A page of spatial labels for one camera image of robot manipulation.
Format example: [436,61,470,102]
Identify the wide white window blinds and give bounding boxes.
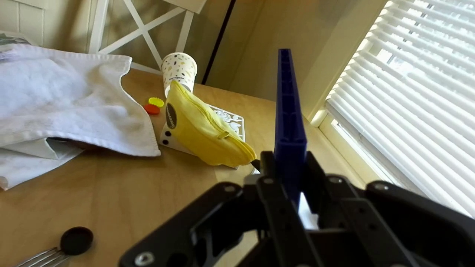
[322,0,475,220]

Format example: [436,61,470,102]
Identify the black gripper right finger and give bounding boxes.
[299,150,475,267]

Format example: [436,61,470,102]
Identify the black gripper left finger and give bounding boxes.
[117,150,323,267]

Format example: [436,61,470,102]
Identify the crumpled white paper sheet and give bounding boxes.
[295,191,322,231]

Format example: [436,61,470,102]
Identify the red game token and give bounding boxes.
[144,102,161,117]

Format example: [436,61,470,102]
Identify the black round cap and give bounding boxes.
[58,226,95,257]

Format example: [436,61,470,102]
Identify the white cross back chair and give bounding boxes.
[86,0,209,77]

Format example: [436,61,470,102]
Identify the yellow game token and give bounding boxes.
[147,95,166,110]

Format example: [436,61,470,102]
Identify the metal wire whisk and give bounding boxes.
[13,246,68,267]

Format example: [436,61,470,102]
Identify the blue plastic grid game board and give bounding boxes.
[273,46,310,208]

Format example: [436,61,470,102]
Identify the white cloth garment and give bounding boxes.
[0,42,163,193]

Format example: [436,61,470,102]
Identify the yellow banana shaped pouch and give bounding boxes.
[164,79,258,169]

